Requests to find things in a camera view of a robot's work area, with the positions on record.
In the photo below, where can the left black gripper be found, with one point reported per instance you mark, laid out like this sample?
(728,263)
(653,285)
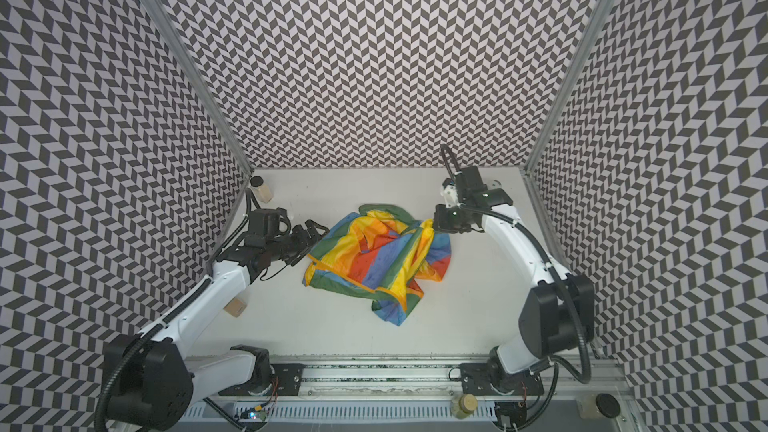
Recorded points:
(301,238)

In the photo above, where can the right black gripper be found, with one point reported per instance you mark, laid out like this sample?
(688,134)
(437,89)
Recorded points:
(447,219)

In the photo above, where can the rainbow coloured jacket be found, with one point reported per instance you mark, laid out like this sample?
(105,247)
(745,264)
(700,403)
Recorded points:
(380,253)

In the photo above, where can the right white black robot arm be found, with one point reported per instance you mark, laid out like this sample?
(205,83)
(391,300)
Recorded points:
(556,322)

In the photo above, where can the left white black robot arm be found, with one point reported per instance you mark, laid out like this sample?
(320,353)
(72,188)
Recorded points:
(149,379)

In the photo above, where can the black-lid jar back left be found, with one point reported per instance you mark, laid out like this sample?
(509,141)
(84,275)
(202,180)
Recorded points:
(260,189)

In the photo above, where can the black-lid jar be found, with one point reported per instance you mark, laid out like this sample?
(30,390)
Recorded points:
(235,307)
(260,189)

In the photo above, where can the black-lid jar front left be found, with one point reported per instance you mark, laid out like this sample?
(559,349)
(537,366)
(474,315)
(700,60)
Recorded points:
(235,307)

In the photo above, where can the small green circuit board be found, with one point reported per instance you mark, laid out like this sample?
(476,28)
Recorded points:
(254,414)

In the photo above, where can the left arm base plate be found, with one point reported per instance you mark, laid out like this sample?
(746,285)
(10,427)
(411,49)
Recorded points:
(287,377)

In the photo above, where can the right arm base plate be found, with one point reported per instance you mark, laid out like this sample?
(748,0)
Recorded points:
(485,379)

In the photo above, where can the tan-lid jar on rail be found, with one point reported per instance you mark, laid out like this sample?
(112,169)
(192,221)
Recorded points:
(464,406)

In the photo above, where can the aluminium front rail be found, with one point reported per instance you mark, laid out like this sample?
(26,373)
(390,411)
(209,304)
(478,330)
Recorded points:
(369,378)

